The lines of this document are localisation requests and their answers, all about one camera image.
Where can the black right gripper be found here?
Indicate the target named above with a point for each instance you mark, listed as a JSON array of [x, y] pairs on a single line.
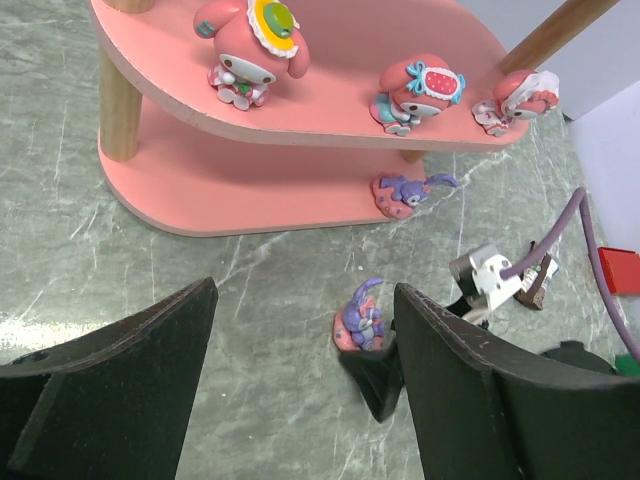
[[569, 352]]

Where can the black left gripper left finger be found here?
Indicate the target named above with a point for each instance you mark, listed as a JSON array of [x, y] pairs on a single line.
[[114, 403]]

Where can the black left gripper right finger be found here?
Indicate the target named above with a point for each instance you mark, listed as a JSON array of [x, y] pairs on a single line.
[[484, 408]]

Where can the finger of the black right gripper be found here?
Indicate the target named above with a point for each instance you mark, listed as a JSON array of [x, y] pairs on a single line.
[[379, 377]]

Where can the purple bunny toy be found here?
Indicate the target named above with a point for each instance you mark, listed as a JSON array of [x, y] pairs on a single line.
[[397, 196]]

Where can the pink white frilly toy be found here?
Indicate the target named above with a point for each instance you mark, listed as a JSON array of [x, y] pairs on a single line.
[[521, 95]]

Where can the pink cloud toy blue bows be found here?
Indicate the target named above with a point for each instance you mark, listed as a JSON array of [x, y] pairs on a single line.
[[420, 87]]

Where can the pink cup toy yellow top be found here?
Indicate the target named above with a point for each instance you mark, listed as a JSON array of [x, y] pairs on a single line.
[[256, 43]]

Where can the pink three-tier wooden shelf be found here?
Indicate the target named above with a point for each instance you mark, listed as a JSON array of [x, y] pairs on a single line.
[[187, 163]]

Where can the green brown tape roll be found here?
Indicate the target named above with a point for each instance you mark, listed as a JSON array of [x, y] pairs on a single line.
[[627, 365]]

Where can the brown chocolate bar wrapper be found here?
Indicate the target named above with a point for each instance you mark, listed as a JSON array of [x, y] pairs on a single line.
[[535, 282]]

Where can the red box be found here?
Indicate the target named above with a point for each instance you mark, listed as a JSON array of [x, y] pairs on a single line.
[[621, 270]]

